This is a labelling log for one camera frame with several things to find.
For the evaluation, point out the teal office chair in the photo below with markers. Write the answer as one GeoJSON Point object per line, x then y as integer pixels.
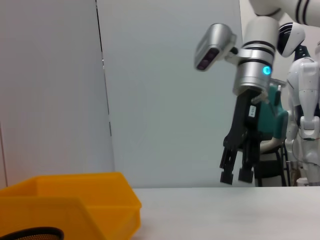
{"type": "Point", "coordinates": [267, 120]}

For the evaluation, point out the right wrist camera housing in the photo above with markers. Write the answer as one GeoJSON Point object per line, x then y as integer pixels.
{"type": "Point", "coordinates": [215, 42]}

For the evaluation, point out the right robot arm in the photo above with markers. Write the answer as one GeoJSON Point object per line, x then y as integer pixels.
{"type": "Point", "coordinates": [257, 50]}

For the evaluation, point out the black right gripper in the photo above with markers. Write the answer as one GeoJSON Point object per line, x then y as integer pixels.
{"type": "Point", "coordinates": [243, 120]}

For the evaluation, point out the black mesh pen holder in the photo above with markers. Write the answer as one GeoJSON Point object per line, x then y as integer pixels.
{"type": "Point", "coordinates": [30, 233]}

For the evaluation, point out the yellow plastic bin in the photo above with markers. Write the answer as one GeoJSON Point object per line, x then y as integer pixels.
{"type": "Point", "coordinates": [75, 195]}

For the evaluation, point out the white humanoid robot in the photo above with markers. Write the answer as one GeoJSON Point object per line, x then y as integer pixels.
{"type": "Point", "coordinates": [307, 82]}

